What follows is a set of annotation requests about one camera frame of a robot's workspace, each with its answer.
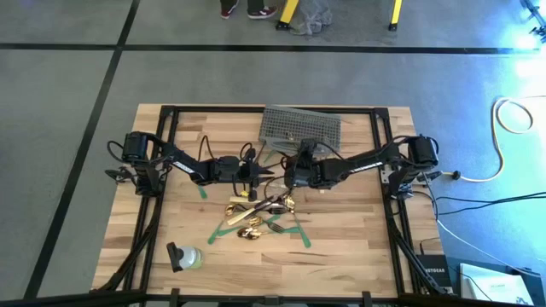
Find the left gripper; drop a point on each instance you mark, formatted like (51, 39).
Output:
(230, 170)

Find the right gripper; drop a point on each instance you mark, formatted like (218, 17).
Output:
(305, 175)

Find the grey mesh cutlery basket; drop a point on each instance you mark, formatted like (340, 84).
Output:
(298, 123)

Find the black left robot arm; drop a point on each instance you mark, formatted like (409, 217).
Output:
(183, 164)

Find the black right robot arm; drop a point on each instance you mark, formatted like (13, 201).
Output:
(367, 164)

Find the silver mounting plate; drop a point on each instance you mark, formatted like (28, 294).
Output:
(385, 175)

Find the pile of gold cutlery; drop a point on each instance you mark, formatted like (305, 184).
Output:
(192, 109)

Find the clear spray bottle black cap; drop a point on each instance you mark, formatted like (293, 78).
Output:
(189, 258)

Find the grey cloth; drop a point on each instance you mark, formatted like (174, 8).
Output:
(313, 17)

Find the yellow stepladder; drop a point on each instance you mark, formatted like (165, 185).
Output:
(289, 10)

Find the person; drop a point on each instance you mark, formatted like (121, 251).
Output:
(260, 13)

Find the white cardboard box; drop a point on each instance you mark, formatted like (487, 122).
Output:
(490, 285)

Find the black tripod stand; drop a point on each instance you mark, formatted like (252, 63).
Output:
(538, 30)

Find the black network switch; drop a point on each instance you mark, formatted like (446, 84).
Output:
(435, 270)

